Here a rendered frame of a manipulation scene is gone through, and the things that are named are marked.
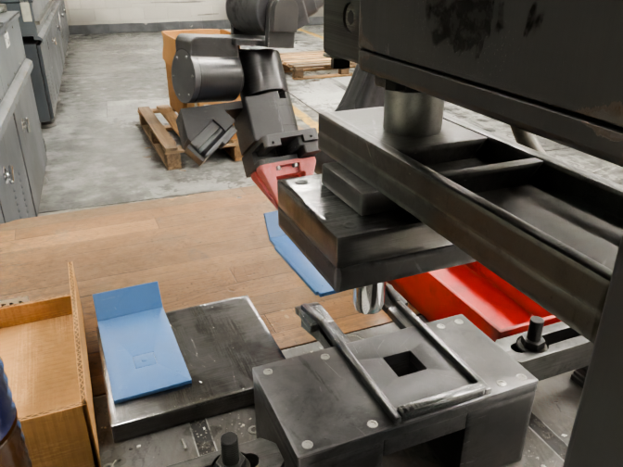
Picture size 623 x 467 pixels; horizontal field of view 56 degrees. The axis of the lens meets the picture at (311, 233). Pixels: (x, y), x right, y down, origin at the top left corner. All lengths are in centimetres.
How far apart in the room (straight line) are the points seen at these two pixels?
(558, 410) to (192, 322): 38
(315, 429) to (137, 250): 51
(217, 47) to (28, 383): 39
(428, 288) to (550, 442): 21
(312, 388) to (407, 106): 22
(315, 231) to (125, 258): 53
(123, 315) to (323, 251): 37
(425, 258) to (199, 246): 54
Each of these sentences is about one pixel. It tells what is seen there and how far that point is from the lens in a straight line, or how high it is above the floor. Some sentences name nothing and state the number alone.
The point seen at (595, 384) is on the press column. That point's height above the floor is 116.
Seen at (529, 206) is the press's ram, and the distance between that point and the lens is 31.
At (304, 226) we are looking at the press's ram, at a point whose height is 113.
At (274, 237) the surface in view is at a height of 99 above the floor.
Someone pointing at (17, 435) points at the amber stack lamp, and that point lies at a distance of 21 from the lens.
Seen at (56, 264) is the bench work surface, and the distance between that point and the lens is 87.
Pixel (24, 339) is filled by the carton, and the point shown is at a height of 90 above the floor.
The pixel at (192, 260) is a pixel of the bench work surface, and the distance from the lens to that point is 82.
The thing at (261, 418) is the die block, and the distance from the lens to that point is 49.
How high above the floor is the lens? 128
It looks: 26 degrees down
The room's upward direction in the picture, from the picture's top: straight up
